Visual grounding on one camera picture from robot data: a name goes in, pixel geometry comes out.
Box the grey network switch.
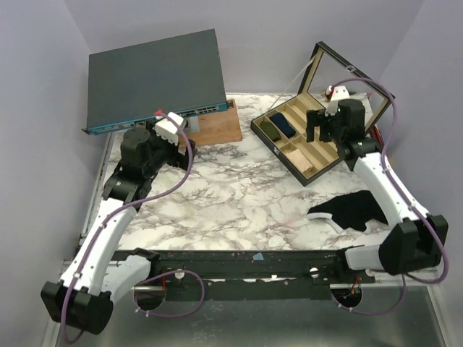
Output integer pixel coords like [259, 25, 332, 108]
[83, 29, 228, 135]

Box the wooden board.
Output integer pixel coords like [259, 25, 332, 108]
[187, 99, 242, 147]

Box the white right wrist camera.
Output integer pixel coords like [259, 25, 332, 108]
[325, 85, 350, 116]

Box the black white underwear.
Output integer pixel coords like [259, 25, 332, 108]
[307, 190, 388, 233]

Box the cream rolled underwear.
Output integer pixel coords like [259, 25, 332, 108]
[287, 149, 313, 174]

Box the black compartment organizer box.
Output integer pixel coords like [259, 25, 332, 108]
[250, 41, 391, 187]

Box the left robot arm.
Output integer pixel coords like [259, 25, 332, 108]
[41, 128, 195, 335]

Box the navy orange underwear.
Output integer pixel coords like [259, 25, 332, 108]
[269, 112, 296, 139]

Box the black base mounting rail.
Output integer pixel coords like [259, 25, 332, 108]
[154, 251, 375, 301]

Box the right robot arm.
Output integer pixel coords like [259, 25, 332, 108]
[306, 99, 449, 283]

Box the green rolled underwear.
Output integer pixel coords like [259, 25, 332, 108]
[260, 121, 281, 142]

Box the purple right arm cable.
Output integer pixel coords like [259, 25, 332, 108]
[327, 77, 450, 316]

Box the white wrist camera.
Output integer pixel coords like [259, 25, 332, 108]
[154, 112, 186, 145]
[325, 85, 350, 116]

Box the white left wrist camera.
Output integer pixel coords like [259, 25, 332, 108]
[154, 112, 186, 145]

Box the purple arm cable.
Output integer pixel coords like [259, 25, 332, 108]
[59, 111, 205, 343]
[327, 77, 450, 316]

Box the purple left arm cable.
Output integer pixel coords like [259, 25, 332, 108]
[59, 111, 205, 343]

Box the metal switch stand bracket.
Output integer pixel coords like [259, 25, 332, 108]
[184, 116, 200, 134]

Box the red black utility knife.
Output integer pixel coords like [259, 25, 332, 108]
[370, 126, 383, 147]

